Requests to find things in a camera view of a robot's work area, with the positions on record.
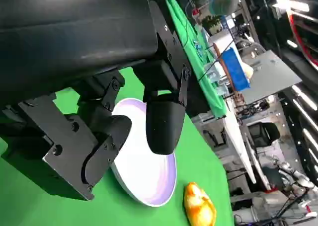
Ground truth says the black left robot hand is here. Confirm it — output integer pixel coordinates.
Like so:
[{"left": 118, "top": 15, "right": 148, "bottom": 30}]
[{"left": 0, "top": 0, "right": 192, "bottom": 202}]

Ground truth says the potted green plant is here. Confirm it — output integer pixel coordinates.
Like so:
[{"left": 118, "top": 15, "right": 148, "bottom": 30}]
[{"left": 201, "top": 14, "right": 222, "bottom": 35}]

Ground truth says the clear plastic container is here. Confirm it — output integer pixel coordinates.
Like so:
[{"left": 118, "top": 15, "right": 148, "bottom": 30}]
[{"left": 204, "top": 69, "right": 225, "bottom": 88}]

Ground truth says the white box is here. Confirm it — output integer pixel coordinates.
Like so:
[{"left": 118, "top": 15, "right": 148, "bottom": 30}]
[{"left": 209, "top": 33, "right": 236, "bottom": 53}]

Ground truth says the lilac plate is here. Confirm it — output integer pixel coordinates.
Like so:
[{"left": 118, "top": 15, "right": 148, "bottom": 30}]
[{"left": 110, "top": 98, "right": 177, "bottom": 208}]

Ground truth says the brown wooden stick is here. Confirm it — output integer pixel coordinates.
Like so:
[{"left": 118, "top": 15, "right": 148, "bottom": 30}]
[{"left": 213, "top": 43, "right": 237, "bottom": 94}]

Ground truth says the bright green table cloth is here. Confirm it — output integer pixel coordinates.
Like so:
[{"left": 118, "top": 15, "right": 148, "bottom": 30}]
[{"left": 0, "top": 67, "right": 234, "bottom": 226}]

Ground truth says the blue plastic bin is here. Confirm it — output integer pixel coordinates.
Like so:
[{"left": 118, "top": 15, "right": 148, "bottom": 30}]
[{"left": 220, "top": 48, "right": 251, "bottom": 91}]

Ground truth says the beige round object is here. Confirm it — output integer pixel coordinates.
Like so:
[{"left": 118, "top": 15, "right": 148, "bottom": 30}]
[{"left": 242, "top": 63, "right": 254, "bottom": 79}]

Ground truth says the white table board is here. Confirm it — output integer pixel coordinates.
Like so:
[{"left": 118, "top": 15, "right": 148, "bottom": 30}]
[{"left": 223, "top": 96, "right": 257, "bottom": 184}]

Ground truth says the grey desk panel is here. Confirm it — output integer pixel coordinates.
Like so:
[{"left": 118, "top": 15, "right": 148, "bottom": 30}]
[{"left": 238, "top": 49, "right": 303, "bottom": 104}]

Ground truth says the orange and white bread roll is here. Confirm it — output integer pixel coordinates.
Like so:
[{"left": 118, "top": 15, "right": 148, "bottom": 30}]
[{"left": 183, "top": 182, "right": 217, "bottom": 226}]

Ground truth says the black office chair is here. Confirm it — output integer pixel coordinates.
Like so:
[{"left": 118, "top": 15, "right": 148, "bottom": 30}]
[{"left": 247, "top": 122, "right": 281, "bottom": 148}]

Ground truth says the thin black cable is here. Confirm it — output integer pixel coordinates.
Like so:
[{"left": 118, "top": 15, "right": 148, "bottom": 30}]
[{"left": 183, "top": 0, "right": 198, "bottom": 49}]

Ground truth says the red curved frame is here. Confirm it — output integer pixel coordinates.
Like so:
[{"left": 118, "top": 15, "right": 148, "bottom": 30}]
[{"left": 281, "top": 0, "right": 318, "bottom": 69}]

